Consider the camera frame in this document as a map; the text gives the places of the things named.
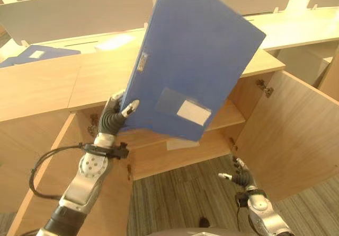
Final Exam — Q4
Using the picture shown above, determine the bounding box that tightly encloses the wooden side cabinet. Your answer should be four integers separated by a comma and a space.
317, 53, 339, 95

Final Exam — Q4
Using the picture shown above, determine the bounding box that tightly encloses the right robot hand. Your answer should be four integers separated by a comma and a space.
218, 155, 256, 187

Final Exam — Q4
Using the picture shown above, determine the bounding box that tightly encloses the wooden cabinet shelf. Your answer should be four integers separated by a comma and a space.
116, 99, 246, 149

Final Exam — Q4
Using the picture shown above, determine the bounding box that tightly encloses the wooden office cabinet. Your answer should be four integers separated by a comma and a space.
0, 49, 339, 236

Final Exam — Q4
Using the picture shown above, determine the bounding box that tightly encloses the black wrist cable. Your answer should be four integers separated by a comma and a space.
30, 145, 88, 201

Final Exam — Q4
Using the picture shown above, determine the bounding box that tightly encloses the light wooden office desk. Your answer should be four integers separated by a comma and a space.
0, 0, 339, 62

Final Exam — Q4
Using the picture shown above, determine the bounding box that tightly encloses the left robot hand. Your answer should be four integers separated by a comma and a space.
97, 91, 140, 136

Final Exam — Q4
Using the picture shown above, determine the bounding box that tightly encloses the blue file folder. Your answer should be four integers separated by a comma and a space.
117, 0, 267, 142

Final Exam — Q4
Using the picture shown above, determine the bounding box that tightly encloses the blue folder with white label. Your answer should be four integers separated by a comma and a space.
14, 44, 81, 59

